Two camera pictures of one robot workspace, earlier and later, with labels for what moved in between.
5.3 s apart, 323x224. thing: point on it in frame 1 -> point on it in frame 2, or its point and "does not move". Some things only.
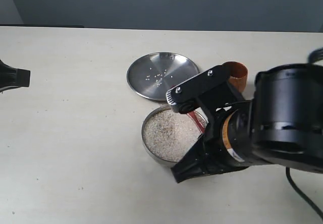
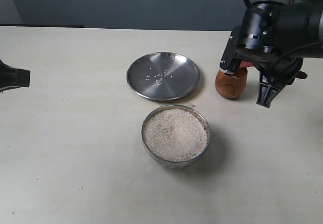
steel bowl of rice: [167, 135] does not move
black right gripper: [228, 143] -> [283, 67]
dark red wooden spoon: [198, 119] -> [248, 63]
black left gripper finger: [10, 76] does not move
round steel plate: [151, 76] does not move
